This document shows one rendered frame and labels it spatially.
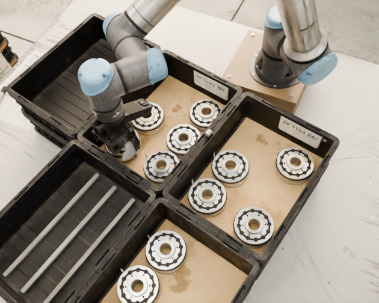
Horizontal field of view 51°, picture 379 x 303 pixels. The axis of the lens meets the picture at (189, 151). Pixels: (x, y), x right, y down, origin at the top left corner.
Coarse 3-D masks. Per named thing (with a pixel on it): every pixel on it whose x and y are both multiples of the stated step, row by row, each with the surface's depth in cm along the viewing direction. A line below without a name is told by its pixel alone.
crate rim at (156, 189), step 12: (180, 60) 122; (204, 72) 119; (228, 84) 117; (228, 108) 112; (216, 120) 110; (84, 132) 111; (204, 132) 109; (108, 156) 106; (144, 180) 102; (168, 180) 102; (156, 192) 101
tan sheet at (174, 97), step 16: (176, 80) 131; (160, 96) 128; (176, 96) 128; (192, 96) 128; (208, 96) 127; (176, 112) 125; (144, 144) 120; (160, 144) 119; (144, 160) 117; (144, 176) 114
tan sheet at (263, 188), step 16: (240, 128) 121; (256, 128) 120; (240, 144) 118; (256, 144) 118; (272, 144) 117; (288, 144) 117; (256, 160) 115; (272, 160) 115; (320, 160) 114; (208, 176) 113; (256, 176) 112; (272, 176) 112; (240, 192) 110; (256, 192) 110; (272, 192) 110; (288, 192) 109; (224, 208) 108; (240, 208) 108; (272, 208) 107; (288, 208) 107; (224, 224) 106
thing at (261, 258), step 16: (240, 96) 114; (256, 96) 114; (288, 112) 110; (336, 144) 105; (192, 160) 105; (176, 176) 102; (304, 192) 100; (208, 224) 96; (288, 224) 95; (272, 240) 93; (256, 256) 91
